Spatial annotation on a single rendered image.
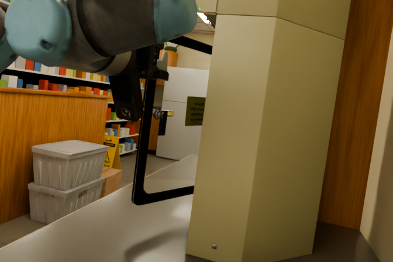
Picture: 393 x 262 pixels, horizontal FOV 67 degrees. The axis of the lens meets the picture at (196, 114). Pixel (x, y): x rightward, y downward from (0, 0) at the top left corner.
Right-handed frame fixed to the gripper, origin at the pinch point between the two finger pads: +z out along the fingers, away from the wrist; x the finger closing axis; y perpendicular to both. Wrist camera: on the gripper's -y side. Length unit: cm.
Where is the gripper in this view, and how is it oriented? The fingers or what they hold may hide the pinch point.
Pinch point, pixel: (161, 78)
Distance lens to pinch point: 64.6
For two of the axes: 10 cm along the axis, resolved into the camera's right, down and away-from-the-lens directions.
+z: 2.7, -0.2, 9.6
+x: -9.5, -1.4, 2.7
